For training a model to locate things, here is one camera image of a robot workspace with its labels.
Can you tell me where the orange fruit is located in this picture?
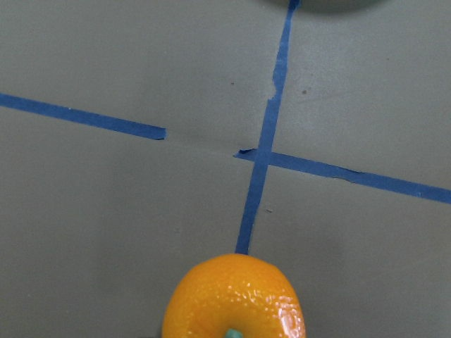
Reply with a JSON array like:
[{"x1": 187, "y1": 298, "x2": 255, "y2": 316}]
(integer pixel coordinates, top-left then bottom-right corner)
[{"x1": 161, "y1": 253, "x2": 307, "y2": 337}]

